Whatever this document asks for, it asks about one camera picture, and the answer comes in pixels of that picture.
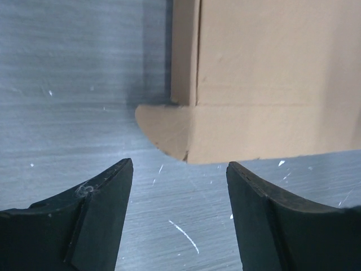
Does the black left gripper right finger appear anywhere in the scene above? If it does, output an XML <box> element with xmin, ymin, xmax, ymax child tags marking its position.
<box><xmin>226</xmin><ymin>162</ymin><xmax>360</xmax><ymax>270</ymax></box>

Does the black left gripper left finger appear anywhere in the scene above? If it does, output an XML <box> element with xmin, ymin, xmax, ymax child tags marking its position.
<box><xmin>1</xmin><ymin>158</ymin><xmax>133</xmax><ymax>270</ymax></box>

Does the cardboard box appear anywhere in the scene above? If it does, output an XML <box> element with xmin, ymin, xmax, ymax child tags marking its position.
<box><xmin>135</xmin><ymin>1</ymin><xmax>360</xmax><ymax>164</ymax></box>

